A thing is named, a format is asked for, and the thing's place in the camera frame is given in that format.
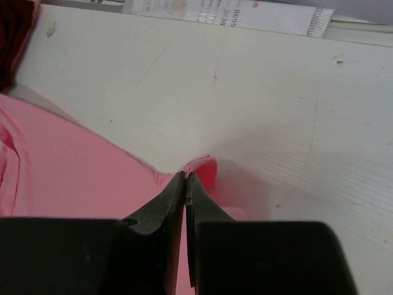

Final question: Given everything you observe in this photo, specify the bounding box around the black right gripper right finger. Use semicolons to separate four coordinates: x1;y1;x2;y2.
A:
185;173;235;288

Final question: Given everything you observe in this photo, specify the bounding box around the pink t-shirt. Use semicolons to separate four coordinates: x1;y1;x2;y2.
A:
1;96;259;294

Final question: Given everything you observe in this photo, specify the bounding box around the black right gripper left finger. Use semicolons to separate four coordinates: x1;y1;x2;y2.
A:
123;172;186;294

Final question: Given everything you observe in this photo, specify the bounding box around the white paper strip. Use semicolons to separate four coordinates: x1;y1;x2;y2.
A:
122;0;334;38

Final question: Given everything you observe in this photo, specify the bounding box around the folded dark red t-shirt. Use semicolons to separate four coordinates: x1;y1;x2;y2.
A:
1;1;36;91

